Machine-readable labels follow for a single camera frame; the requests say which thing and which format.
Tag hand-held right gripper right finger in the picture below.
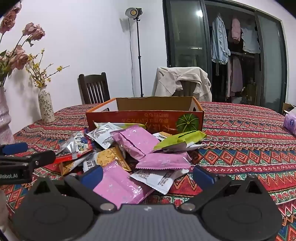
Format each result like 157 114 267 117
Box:
180 165 269 214

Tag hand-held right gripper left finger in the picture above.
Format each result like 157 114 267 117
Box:
28 165 117 214

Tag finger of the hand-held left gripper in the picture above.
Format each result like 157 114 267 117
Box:
0 142 29 156
0 150 56 168

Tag gold and white snack packet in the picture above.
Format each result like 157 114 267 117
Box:
82 153 103 172
153 132 173 142

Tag silver and blue snack packet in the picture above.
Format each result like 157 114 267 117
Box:
54 132 93 160

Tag grey white snack packet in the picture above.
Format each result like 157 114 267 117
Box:
87 124 123 150

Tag orange cardboard box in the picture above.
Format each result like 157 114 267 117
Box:
85 96 204 135

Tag person's left forearm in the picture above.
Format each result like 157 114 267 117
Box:
0 190 11 234

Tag pink glass vase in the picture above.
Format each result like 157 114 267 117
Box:
0 87 15 145

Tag floral ceramic vase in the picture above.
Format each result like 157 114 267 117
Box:
38 85 56 124

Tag long green white snack packet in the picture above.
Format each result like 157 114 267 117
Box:
94 122 147 131

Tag yellow flower branches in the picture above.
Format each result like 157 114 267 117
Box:
26 49 70 88

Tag dark wooden chair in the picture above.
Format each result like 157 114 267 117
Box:
77 72 111 105
180 80 200 97

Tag pink artificial roses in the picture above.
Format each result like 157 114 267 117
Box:
0 1 45 87

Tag purple tissue pack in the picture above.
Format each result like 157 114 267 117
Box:
283 111 296 136

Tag beige jacket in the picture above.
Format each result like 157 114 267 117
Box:
152 67 212 102

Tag pale pink hanging garment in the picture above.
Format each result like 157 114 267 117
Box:
227 57 243 98

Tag studio light on stand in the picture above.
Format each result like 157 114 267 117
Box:
125 7 145 98

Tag light blue hanging shirt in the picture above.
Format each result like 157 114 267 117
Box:
211 14 231 65

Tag clothes rack with garments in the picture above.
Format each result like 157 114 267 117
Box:
163 0 288 114

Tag white hanging top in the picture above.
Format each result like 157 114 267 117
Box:
240 27 261 54

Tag pink hanging top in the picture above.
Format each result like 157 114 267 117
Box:
229 18 242 44

